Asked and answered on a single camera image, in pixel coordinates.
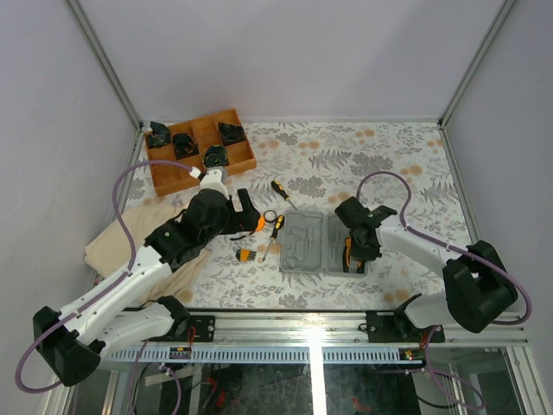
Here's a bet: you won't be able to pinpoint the orange black pliers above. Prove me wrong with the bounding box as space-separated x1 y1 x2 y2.
342 237 364 274

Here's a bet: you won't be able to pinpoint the long yellow black screwdriver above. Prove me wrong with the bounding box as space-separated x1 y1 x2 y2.
262 214 285 262

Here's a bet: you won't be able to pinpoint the short yellow black screwdriver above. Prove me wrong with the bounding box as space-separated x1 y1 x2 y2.
270 180 297 210

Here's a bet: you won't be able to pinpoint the grey plastic tool case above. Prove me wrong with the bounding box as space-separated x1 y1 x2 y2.
278 210 369 278

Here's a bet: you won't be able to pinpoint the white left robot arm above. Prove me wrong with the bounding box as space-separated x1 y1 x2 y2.
33 168 262 386

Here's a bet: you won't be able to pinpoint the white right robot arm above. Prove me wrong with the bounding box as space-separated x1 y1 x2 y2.
335 197 518 342

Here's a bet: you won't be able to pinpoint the orange tape measure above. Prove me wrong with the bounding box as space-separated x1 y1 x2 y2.
253 215 265 233

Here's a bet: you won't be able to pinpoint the black tape roll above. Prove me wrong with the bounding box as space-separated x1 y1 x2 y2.
264 209 278 224

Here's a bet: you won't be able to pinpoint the orange hex key set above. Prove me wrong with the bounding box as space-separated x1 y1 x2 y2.
235 249 257 263

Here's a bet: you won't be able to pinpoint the dark rolled item centre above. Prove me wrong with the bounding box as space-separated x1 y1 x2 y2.
202 145 228 169

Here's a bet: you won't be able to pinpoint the dark rolled item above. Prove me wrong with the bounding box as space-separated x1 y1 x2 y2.
202 145 228 169
218 122 245 145
172 133 198 159
147 121 171 149

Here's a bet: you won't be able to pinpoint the wooden compartment tray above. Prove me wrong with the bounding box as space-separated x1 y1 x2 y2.
144 108 257 196

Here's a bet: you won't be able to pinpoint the dark rolled item back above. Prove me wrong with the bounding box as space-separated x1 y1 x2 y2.
218 122 245 145

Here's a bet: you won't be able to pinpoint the dark rolled item far left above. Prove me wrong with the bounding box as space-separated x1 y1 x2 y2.
147 121 171 149

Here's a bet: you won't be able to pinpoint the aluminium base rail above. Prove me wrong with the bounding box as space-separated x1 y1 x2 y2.
97 310 527 367

